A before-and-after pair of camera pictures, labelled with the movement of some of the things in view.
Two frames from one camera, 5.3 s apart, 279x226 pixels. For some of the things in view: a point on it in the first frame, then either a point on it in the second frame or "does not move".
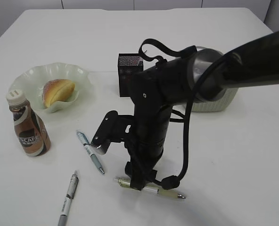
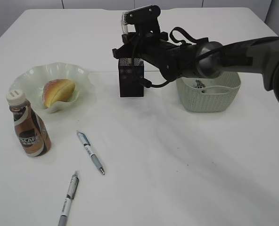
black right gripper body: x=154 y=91 → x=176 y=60
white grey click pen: x=71 y=192 does not move
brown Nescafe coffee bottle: x=31 y=135 does not move
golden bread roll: x=57 y=90 does not move
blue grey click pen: x=87 y=145 does not move
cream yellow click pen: x=152 y=188 → x=125 y=28
